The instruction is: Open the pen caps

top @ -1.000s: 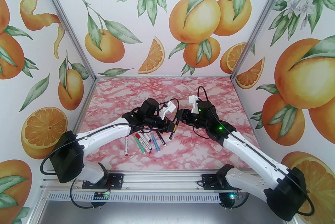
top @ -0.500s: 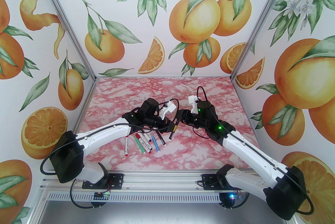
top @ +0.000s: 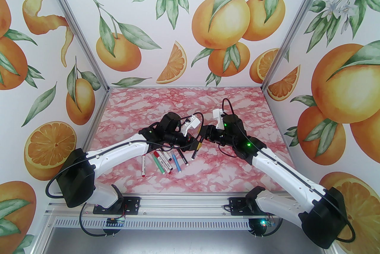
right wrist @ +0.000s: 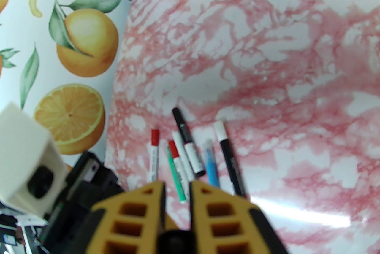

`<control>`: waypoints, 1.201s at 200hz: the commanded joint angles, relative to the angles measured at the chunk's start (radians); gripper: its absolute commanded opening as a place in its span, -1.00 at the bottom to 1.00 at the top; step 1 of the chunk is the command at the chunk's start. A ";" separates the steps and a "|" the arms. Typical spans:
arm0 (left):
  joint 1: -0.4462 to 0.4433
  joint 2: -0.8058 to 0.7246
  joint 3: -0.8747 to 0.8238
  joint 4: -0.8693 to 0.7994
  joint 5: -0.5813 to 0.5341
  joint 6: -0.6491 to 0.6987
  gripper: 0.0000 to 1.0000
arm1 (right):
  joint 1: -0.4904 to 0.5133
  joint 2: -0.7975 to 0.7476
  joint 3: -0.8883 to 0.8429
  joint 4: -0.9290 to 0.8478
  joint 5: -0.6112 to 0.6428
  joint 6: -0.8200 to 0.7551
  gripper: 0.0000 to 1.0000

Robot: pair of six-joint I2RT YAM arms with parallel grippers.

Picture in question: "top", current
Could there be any green marker pen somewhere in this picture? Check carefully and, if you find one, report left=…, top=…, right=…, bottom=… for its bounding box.
left=152, top=151, right=164, bottom=174

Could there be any aluminium frame bar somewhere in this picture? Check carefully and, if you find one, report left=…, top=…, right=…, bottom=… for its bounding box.
left=107, top=85, right=264, bottom=89
left=82, top=88, right=110, bottom=155
left=262, top=88, right=293, bottom=158

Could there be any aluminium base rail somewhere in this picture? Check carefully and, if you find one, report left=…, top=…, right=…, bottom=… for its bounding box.
left=45, top=192, right=306, bottom=218

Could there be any perforated metal cable tray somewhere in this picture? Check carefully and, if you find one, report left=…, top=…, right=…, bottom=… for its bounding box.
left=49, top=216, right=256, bottom=228

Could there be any black base cable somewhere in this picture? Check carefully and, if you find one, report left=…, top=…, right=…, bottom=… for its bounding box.
left=249, top=217, right=282, bottom=238
left=79, top=202, right=117, bottom=238

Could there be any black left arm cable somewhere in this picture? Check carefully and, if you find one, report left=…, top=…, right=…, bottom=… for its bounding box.
left=45, top=112, right=206, bottom=199

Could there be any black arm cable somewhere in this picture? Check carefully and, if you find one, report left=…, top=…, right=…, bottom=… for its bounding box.
left=45, top=112, right=206, bottom=199
left=221, top=98, right=356, bottom=245

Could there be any aluminium frame post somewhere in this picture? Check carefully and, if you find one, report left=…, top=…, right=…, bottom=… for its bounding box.
left=261, top=0, right=345, bottom=93
left=35, top=0, right=109, bottom=93

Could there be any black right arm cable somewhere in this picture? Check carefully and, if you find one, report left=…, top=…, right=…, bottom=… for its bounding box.
left=221, top=98, right=356, bottom=245

